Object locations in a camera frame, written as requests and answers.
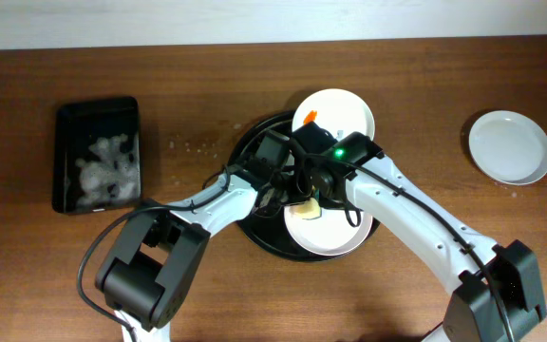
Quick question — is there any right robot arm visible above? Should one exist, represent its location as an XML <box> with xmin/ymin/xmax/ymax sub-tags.
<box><xmin>290</xmin><ymin>123</ymin><xmax>547</xmax><ymax>342</ymax></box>

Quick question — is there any pinkish white plate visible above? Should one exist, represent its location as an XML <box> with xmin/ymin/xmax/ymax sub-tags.
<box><xmin>283</xmin><ymin>205</ymin><xmax>377</xmax><ymax>256</ymax></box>

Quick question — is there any white plate top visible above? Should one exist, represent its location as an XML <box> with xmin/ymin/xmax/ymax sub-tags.
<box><xmin>292</xmin><ymin>88</ymin><xmax>375</xmax><ymax>141</ymax></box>

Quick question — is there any black rectangular tray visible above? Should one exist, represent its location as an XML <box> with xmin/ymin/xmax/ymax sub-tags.
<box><xmin>51</xmin><ymin>96</ymin><xmax>142</xmax><ymax>215</ymax></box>

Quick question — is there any round black tray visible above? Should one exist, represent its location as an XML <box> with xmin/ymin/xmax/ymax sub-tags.
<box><xmin>228</xmin><ymin>109</ymin><xmax>382</xmax><ymax>262</ymax></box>

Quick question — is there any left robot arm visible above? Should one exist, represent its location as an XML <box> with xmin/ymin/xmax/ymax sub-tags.
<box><xmin>93</xmin><ymin>132</ymin><xmax>309</xmax><ymax>341</ymax></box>

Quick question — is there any yellow sponge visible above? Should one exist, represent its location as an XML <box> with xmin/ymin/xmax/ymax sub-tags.
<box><xmin>291</xmin><ymin>198</ymin><xmax>322</xmax><ymax>220</ymax></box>

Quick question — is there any light blue-grey plate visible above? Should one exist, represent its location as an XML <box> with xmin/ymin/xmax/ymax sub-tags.
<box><xmin>467</xmin><ymin>110</ymin><xmax>547</xmax><ymax>185</ymax></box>

